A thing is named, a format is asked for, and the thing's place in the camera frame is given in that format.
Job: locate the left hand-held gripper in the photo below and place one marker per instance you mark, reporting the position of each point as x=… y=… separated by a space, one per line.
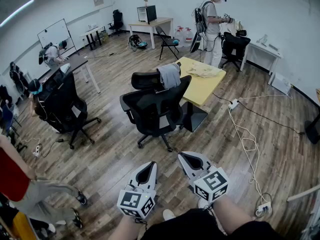
x=135 y=201

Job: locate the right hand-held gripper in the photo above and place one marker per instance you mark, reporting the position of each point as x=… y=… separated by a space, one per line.
x=212 y=184

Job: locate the black mesh office chair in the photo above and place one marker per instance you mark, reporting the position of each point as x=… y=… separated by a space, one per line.
x=152 y=109

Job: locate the grey clothing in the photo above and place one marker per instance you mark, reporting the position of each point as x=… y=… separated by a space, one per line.
x=170 y=75

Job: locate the person's left forearm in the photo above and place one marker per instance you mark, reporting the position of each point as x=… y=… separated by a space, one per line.
x=126 y=227

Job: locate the person's right forearm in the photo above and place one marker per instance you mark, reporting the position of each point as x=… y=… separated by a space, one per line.
x=231 y=212

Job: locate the beige clothing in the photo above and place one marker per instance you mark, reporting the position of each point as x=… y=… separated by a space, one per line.
x=203 y=69

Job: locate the black folding chair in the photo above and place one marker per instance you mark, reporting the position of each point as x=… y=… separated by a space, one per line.
x=166 y=42

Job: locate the cream clothing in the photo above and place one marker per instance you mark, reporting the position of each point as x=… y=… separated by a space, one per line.
x=233 y=27

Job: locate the blue chair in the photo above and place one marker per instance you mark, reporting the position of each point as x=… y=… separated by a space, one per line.
x=7 y=119

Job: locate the person's white shoe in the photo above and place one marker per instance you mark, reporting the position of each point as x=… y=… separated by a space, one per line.
x=168 y=214
x=203 y=204

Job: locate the person's black shorts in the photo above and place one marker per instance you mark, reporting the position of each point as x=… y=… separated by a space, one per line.
x=195 y=225

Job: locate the white power strip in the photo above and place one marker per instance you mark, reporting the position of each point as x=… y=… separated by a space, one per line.
x=264 y=207
x=233 y=104
x=37 y=151

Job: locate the yellow square table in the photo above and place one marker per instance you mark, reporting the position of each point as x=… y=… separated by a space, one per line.
x=202 y=89

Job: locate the white bar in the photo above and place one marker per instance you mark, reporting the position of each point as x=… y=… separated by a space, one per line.
x=303 y=193

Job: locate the white box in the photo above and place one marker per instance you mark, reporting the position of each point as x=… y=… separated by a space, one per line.
x=281 y=84

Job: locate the black stand base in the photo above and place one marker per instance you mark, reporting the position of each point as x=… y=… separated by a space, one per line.
x=312 y=131

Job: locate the clear water jug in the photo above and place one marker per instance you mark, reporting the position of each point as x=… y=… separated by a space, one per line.
x=178 y=35
x=188 y=36
x=180 y=29

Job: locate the dark long desk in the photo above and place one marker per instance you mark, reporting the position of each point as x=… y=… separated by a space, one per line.
x=75 y=61

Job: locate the white desk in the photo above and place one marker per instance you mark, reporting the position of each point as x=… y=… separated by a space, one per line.
x=265 y=50

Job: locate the yellow panel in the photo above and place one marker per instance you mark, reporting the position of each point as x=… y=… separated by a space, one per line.
x=22 y=227

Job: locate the white desk ornament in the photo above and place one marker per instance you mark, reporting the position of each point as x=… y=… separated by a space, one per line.
x=263 y=39

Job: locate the light wooden desk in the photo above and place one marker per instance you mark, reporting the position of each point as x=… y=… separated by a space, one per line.
x=152 y=24

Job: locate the round white table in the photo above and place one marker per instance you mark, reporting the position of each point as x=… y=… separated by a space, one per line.
x=91 y=31

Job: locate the black open cabinet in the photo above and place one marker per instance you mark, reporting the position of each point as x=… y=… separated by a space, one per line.
x=150 y=14

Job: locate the dark hanging clothes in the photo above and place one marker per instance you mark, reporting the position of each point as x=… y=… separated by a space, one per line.
x=17 y=77

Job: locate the white whiteboard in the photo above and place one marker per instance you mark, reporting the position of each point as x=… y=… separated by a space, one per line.
x=53 y=32

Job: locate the vase with dried flowers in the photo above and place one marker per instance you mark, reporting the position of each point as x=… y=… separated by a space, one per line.
x=145 y=2

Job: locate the ceiling light strip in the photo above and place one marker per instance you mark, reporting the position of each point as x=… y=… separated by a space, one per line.
x=17 y=11

